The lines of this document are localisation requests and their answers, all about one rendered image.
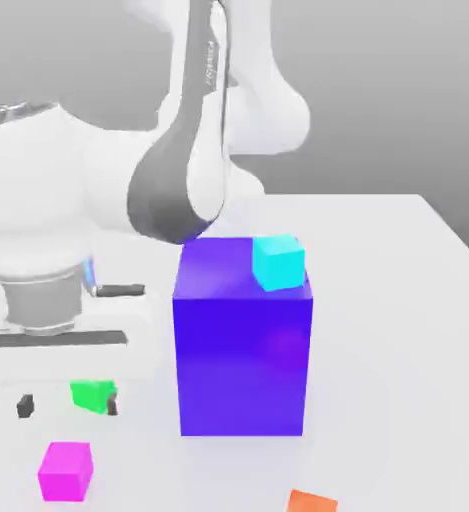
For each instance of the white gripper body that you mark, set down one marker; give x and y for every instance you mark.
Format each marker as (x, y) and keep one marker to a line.
(58, 362)

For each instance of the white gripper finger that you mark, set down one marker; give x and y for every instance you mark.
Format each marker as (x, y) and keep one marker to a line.
(25, 406)
(112, 404)

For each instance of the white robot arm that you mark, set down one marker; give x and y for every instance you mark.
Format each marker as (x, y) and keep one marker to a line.
(58, 180)

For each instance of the small green cube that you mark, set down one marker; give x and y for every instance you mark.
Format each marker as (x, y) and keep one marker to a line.
(90, 396)

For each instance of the small magenta cube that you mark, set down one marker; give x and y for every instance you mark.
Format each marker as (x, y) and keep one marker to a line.
(66, 474)

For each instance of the small cyan cube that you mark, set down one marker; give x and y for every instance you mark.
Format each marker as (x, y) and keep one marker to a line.
(278, 264)

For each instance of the small orange cube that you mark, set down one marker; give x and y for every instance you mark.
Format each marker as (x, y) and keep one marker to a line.
(312, 503)

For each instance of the large purple box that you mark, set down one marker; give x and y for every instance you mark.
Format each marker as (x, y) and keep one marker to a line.
(242, 360)

